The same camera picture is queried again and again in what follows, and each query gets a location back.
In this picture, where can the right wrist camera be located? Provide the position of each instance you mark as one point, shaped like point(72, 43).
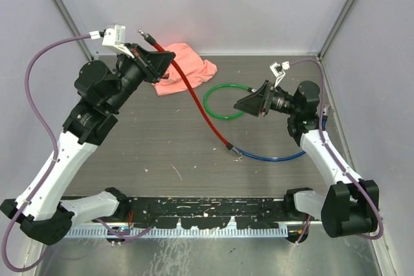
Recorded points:
point(279, 71)

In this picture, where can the blue cable lock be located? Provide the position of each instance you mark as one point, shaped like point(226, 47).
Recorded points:
point(275, 158)

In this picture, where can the slotted cable duct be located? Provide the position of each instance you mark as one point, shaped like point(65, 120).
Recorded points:
point(99, 232)

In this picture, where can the pink cloth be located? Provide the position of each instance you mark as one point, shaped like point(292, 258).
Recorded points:
point(196, 70)

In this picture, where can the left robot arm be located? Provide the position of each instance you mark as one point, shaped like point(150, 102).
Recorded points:
point(48, 218)

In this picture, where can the red cable lock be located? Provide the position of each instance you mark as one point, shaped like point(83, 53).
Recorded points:
point(153, 42)

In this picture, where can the green cable lock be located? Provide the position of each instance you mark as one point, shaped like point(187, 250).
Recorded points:
point(223, 86)

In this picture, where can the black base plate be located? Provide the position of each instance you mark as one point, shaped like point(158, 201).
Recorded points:
point(205, 213)

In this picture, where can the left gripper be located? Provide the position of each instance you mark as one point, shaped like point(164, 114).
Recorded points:
point(153, 63)

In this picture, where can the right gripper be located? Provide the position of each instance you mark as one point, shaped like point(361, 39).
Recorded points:
point(257, 102)

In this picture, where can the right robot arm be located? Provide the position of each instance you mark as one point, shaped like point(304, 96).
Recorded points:
point(350, 206)

